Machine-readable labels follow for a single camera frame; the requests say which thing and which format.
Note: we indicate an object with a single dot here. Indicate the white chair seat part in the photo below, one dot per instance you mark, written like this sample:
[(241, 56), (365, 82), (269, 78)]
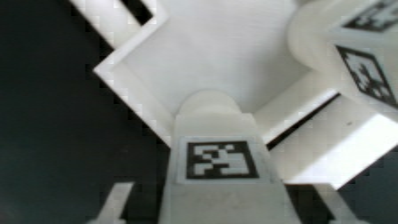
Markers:
[(211, 45)]

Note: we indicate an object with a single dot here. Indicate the white chair leg block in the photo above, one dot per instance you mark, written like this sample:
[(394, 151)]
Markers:
[(223, 189)]

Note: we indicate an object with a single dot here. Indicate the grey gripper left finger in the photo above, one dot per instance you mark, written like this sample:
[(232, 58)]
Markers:
[(111, 212)]

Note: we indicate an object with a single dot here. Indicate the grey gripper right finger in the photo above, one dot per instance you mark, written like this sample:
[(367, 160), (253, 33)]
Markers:
[(337, 205)]

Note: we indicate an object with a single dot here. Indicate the white chair leg with tag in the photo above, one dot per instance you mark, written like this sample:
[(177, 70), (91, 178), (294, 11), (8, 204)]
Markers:
[(344, 43)]

